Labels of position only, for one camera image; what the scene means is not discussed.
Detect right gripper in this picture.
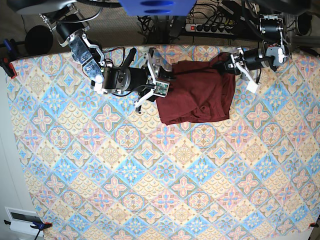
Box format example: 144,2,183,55
119,48,176,93

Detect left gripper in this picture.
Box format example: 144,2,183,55
212,48,263,76

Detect maroon t-shirt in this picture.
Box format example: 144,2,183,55
156,52,236,125

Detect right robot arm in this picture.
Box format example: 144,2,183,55
41,3,175,108

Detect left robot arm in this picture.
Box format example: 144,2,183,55
212,0,292,79

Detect patterned tablecloth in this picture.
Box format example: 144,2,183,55
6,53,320,240

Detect black round stool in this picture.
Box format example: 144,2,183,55
24,25,53,56

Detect orange right clamp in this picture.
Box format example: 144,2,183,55
309,222,319,228

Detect blue orange lower clamp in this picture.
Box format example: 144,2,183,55
4,220,53,240

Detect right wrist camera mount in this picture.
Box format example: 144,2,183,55
134,47,171,114

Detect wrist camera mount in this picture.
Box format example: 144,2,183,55
228,47,259,94
134,47,171,114

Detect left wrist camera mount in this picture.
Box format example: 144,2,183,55
228,47,259,94

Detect tangled black cables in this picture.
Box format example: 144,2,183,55
136,14,176,46

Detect black power strip red switch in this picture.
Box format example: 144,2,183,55
184,23,232,35

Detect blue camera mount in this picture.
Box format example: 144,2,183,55
118,0,197,17

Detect white wall socket plate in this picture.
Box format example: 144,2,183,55
4,206,41,236

